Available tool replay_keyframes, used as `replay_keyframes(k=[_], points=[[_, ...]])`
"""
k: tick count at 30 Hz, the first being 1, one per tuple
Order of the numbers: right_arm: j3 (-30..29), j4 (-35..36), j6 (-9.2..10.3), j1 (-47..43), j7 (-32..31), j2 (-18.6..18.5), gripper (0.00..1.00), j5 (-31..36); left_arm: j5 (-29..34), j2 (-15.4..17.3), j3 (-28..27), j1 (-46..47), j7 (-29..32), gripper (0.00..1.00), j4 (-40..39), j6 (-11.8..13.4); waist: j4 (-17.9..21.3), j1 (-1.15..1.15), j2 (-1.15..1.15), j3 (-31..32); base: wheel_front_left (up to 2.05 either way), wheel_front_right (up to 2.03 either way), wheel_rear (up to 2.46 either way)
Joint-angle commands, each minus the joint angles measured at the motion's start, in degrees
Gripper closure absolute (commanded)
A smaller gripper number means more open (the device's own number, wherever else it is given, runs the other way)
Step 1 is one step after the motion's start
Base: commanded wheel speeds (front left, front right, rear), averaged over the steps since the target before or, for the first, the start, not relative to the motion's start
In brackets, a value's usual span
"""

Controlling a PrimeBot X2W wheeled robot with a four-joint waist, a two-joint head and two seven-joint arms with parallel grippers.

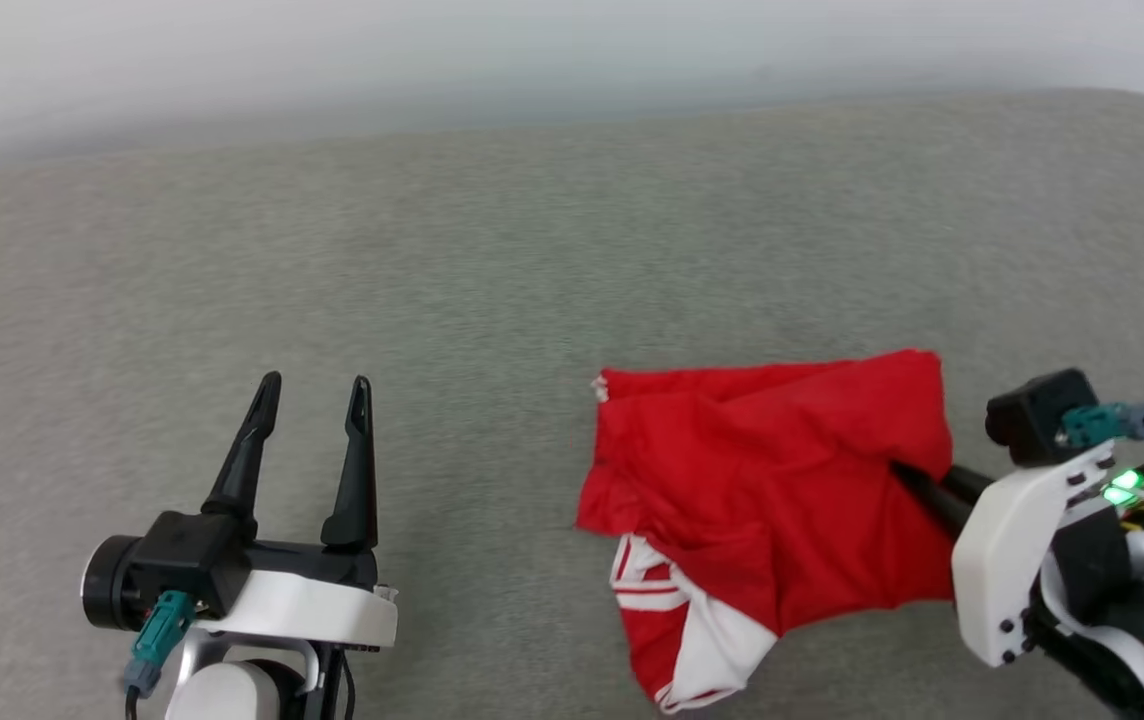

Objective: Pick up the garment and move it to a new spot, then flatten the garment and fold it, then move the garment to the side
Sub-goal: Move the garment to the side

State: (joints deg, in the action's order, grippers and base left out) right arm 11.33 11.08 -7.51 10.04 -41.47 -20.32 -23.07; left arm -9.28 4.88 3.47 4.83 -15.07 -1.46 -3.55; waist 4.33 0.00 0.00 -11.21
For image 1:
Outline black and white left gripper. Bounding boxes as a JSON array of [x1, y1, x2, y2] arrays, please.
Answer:
[[201, 372, 400, 650]]

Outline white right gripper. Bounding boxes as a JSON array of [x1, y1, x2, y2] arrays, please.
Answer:
[[889, 441, 1121, 669]]

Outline red garment with white trim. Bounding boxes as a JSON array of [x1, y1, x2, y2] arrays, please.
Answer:
[[575, 348, 956, 715]]

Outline grey fabric sofa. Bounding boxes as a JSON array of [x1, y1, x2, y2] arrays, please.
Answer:
[[0, 88, 1144, 720]]

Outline black cable with teal plug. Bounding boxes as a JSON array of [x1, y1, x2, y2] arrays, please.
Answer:
[[122, 590, 197, 720], [1060, 402, 1144, 448]]

